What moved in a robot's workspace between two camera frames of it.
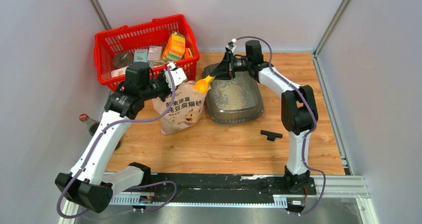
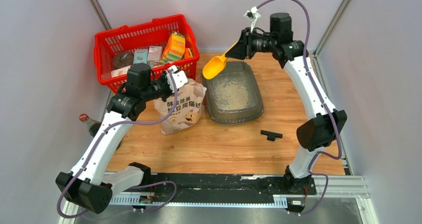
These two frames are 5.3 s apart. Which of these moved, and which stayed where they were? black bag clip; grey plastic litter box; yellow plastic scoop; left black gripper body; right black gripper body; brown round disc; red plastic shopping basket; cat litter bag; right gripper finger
Moved: right gripper finger; right black gripper body; yellow plastic scoop
Stayed: left black gripper body; brown round disc; red plastic shopping basket; grey plastic litter box; black bag clip; cat litter bag
